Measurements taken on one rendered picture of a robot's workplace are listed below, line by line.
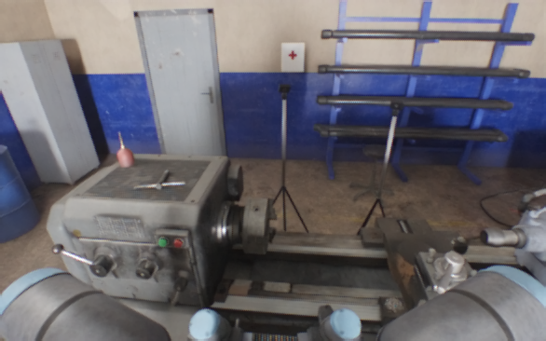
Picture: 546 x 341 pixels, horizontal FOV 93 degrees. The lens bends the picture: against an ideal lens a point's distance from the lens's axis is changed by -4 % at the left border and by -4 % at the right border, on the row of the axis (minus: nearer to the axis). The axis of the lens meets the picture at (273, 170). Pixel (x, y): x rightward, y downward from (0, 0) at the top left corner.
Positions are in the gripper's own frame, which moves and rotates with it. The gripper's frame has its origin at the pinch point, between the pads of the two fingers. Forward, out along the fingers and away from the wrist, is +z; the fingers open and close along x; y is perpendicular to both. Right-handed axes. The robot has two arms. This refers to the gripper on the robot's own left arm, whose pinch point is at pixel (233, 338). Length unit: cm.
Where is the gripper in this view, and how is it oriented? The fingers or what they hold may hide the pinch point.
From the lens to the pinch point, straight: 131.9
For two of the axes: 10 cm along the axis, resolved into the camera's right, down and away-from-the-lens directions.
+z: 1.8, 6.3, 7.6
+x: -9.8, 0.3, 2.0
